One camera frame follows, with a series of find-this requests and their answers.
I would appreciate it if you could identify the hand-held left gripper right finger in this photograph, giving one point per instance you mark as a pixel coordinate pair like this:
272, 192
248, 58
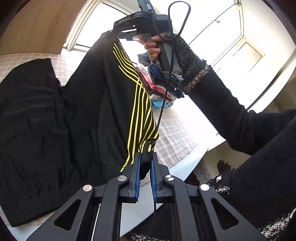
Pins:
153, 183

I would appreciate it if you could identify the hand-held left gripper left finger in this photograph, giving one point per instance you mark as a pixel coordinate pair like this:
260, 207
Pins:
138, 183

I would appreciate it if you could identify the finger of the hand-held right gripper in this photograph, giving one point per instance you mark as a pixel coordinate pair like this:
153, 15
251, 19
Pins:
126, 34

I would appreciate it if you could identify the black yellow-striped sport pants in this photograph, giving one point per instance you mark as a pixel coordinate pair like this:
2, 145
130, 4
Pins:
69, 120

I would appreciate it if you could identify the person's right forearm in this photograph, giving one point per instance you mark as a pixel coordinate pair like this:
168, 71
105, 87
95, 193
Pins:
231, 115

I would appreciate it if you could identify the stack of folded clothes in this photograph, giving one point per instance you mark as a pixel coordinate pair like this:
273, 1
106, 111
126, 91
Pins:
159, 88

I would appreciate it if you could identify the person's right hand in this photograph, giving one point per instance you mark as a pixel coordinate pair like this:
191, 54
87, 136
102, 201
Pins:
153, 49

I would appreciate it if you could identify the white lace cloth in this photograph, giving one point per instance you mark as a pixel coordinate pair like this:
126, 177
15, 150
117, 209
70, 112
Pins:
203, 172

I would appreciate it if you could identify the large light wooden board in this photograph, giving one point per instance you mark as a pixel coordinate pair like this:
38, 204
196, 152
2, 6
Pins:
41, 27

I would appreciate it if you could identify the person's torso in black sweater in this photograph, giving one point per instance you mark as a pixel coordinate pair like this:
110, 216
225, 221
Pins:
254, 180

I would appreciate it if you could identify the white window frame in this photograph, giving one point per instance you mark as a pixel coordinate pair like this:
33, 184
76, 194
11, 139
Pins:
79, 32

